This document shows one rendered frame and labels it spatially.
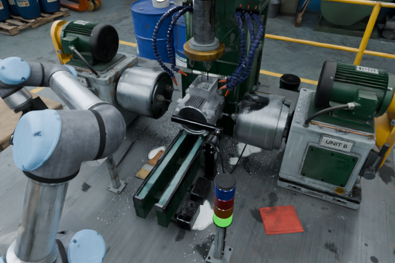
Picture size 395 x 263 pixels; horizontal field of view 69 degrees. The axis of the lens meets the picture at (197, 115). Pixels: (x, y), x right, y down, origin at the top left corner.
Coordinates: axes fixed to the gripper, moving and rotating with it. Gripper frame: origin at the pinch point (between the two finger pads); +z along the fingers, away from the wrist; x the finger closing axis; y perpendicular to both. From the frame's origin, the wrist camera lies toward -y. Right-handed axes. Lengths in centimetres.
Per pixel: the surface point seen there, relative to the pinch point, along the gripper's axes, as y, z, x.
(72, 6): 401, -105, 393
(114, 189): 14.2, 31.9, 10.9
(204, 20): 59, -12, -43
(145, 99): 47.2, 7.7, -2.8
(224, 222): 2, 37, -49
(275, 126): 48, 36, -56
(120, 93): 47.3, 0.5, 9.2
